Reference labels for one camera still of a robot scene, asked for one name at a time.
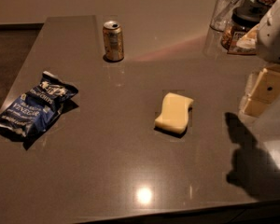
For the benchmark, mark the glass jar with black lid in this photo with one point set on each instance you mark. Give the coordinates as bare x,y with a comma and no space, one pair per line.
236,38

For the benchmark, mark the clear glass cup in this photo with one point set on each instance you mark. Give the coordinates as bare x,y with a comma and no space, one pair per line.
222,13

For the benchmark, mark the yellow sponge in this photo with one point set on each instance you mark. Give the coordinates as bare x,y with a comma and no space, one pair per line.
174,116

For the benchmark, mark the blue chip bag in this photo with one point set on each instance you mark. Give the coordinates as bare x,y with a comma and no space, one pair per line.
34,111

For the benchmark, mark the gold soda can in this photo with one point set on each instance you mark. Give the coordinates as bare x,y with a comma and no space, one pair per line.
113,41

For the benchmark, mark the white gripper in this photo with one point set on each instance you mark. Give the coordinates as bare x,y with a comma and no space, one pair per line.
274,37

